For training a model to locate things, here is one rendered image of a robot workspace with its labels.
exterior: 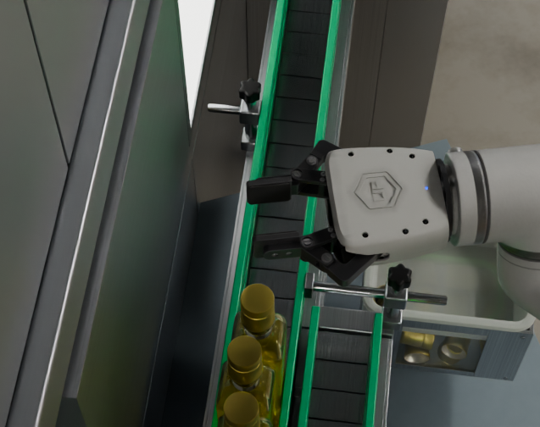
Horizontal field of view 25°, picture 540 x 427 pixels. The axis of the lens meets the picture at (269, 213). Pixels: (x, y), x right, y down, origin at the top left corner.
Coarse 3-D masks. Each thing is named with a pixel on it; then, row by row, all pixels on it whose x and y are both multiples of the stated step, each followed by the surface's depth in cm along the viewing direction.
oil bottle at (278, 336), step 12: (240, 312) 130; (240, 324) 129; (276, 324) 129; (276, 336) 128; (264, 348) 128; (276, 348) 128; (264, 360) 129; (276, 360) 129; (276, 372) 131; (276, 384) 134; (276, 396) 137; (276, 408) 140; (276, 420) 144
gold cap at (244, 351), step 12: (240, 336) 120; (228, 348) 120; (240, 348) 120; (252, 348) 120; (228, 360) 120; (240, 360) 119; (252, 360) 119; (228, 372) 123; (240, 372) 120; (252, 372) 120
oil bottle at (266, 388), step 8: (224, 368) 127; (264, 368) 127; (272, 368) 128; (224, 376) 126; (264, 376) 126; (272, 376) 127; (224, 384) 126; (264, 384) 126; (272, 384) 127; (224, 392) 126; (232, 392) 125; (248, 392) 125; (256, 392) 125; (264, 392) 125; (272, 392) 128; (216, 400) 127; (224, 400) 126; (264, 400) 125; (272, 400) 129; (216, 408) 128; (264, 408) 126; (272, 408) 132; (264, 416) 127; (272, 416) 134
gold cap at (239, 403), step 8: (240, 392) 118; (232, 400) 117; (240, 400) 117; (248, 400) 117; (256, 400) 117; (224, 408) 117; (232, 408) 117; (240, 408) 117; (248, 408) 117; (256, 408) 117; (224, 416) 117; (232, 416) 116; (240, 416) 116; (248, 416) 116; (256, 416) 116; (224, 424) 120; (232, 424) 117; (240, 424) 116; (248, 424) 116; (256, 424) 118
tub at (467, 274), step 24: (384, 264) 169; (408, 264) 169; (432, 264) 169; (456, 264) 169; (480, 264) 169; (432, 288) 167; (456, 288) 167; (480, 288) 167; (408, 312) 157; (432, 312) 165; (456, 312) 165; (480, 312) 165; (504, 312) 165
